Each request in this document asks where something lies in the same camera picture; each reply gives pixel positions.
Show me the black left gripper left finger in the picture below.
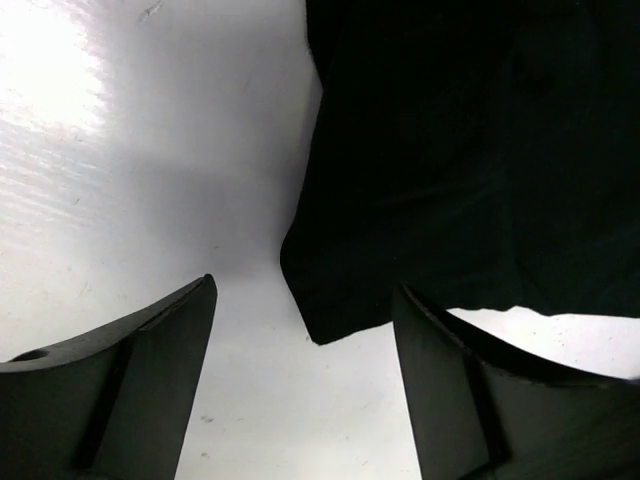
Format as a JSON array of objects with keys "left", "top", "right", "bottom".
[{"left": 1, "top": 275, "right": 217, "bottom": 479}]

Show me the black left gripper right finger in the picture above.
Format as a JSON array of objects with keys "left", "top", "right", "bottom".
[{"left": 392, "top": 286, "right": 639, "bottom": 479}]

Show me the black t-shirt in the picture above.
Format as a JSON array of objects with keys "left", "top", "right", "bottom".
[{"left": 280, "top": 1, "right": 639, "bottom": 345}]

